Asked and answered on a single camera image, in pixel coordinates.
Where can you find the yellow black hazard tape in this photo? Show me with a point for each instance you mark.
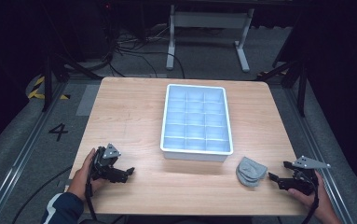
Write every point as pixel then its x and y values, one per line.
pixel 38 88

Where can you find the white divided storage tray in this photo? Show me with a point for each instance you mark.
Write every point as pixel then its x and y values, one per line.
pixel 196 124

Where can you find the black tripod stand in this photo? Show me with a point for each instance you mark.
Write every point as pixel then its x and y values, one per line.
pixel 47 81
pixel 302 84

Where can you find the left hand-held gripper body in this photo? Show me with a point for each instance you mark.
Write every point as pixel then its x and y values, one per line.
pixel 104 166

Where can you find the person's left hand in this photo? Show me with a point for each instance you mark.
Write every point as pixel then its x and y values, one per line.
pixel 81 180

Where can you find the gray floor tape patch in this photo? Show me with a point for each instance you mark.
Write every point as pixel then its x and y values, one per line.
pixel 87 100

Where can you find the metal floor rail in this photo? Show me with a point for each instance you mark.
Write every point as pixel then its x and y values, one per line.
pixel 319 149
pixel 20 155

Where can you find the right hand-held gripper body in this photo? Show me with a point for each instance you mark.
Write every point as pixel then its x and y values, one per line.
pixel 305 183

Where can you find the gray socks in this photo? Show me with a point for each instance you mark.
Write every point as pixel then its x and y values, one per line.
pixel 250 171

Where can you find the white metal stand frame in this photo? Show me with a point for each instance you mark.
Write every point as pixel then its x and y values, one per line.
pixel 208 20

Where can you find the person's right hand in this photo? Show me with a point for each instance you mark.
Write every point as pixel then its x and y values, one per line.
pixel 322 205

